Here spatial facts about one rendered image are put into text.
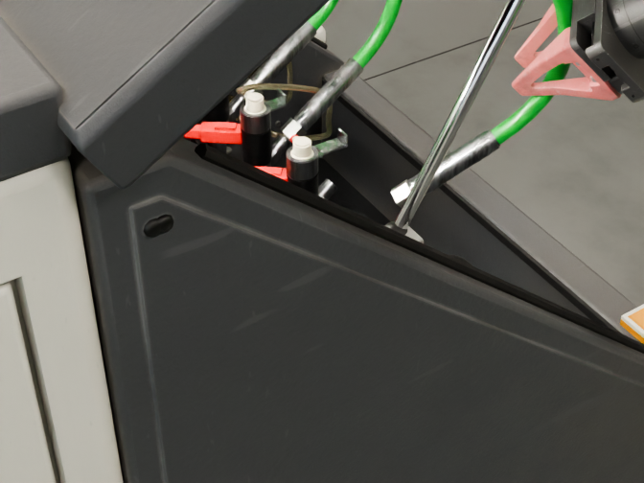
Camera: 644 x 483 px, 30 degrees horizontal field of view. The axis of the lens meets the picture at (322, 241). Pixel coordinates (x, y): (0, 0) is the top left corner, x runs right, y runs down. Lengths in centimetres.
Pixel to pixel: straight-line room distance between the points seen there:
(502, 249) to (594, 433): 40
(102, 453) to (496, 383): 27
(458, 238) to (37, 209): 88
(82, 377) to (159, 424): 6
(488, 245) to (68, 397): 78
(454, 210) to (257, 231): 77
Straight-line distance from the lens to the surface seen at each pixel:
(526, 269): 123
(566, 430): 85
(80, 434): 57
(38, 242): 48
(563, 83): 94
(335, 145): 106
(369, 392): 67
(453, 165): 97
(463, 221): 129
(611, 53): 88
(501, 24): 61
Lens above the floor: 174
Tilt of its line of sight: 41 degrees down
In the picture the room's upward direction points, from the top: straight up
